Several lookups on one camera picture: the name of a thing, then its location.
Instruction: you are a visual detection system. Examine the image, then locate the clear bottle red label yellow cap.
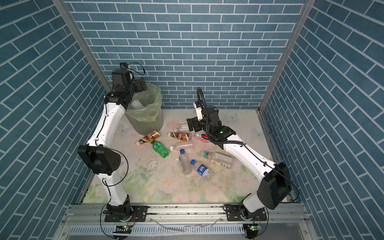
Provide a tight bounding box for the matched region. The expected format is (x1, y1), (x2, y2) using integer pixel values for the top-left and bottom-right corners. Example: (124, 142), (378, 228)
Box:
(194, 133), (210, 143)

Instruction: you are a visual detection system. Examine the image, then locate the brown Nescafe coffee bottle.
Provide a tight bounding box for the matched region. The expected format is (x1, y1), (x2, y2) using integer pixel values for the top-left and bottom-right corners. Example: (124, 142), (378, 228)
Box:
(168, 132), (191, 142)

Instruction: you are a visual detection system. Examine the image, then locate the square clear tea bottle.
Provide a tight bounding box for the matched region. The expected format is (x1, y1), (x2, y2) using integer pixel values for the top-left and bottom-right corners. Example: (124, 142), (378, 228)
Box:
(174, 124), (190, 132)

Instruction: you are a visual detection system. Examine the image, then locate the large clear bottle green label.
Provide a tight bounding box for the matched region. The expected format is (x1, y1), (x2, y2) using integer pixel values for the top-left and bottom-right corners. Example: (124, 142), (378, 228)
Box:
(200, 151), (234, 169)

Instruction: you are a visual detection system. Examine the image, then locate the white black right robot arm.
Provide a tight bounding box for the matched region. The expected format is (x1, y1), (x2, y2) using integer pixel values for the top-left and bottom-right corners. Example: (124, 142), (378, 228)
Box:
(187, 103), (293, 220)

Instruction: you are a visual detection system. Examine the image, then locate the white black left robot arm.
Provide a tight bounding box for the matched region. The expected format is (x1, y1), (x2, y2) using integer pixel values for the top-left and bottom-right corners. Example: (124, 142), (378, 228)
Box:
(78, 68), (147, 222)

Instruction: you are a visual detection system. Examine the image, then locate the mesh bin with green bag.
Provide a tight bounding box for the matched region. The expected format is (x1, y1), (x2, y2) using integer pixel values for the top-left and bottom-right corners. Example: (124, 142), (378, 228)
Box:
(125, 83), (164, 135)

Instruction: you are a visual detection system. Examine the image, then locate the brown coffee bottle near bin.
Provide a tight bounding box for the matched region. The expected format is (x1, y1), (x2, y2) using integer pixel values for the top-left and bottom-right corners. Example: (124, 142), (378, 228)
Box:
(136, 130), (161, 146)

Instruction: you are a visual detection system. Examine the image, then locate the clear bottle blue cap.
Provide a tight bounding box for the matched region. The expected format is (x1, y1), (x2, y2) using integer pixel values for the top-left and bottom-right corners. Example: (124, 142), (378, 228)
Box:
(179, 149), (191, 175)

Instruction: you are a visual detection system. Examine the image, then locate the crushed clear bottle white cap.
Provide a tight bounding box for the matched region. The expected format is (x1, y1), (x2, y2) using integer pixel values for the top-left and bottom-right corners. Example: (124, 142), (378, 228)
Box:
(170, 142), (194, 151)

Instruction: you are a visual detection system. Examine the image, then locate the Pepsi bottle blue label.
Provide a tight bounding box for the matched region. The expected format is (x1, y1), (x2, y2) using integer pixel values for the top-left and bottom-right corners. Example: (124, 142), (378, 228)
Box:
(191, 160), (214, 181)

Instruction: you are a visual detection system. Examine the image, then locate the green soda bottle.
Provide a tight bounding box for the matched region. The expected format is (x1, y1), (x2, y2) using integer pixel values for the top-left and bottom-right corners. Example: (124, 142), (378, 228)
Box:
(151, 140), (170, 158)

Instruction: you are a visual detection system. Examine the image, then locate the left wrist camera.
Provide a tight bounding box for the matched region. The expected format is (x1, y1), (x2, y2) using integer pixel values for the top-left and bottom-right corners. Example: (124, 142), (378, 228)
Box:
(120, 62), (131, 71)

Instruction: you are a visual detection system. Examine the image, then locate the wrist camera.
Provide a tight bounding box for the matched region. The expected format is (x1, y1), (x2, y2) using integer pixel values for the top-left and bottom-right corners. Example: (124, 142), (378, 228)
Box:
(194, 101), (203, 121)
(120, 62), (131, 71)

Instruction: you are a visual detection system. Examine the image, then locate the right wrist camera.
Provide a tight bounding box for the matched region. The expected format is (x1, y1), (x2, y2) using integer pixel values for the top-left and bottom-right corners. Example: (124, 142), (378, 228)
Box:
(194, 101), (203, 121)

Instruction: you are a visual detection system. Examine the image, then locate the black corrugated cable hose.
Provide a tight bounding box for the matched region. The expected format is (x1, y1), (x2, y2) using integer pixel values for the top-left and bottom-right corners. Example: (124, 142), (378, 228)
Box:
(196, 87), (211, 142)

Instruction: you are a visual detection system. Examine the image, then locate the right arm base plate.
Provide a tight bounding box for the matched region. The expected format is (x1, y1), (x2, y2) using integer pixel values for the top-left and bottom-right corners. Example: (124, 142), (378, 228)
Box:
(223, 204), (267, 222)

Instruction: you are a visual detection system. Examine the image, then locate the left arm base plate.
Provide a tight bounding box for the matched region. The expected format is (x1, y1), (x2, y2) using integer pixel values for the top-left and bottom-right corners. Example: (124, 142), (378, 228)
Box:
(103, 205), (149, 223)

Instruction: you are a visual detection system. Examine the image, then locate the aluminium mounting rail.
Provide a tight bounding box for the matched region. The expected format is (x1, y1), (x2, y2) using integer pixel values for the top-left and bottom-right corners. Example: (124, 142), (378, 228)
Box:
(62, 203), (310, 225)

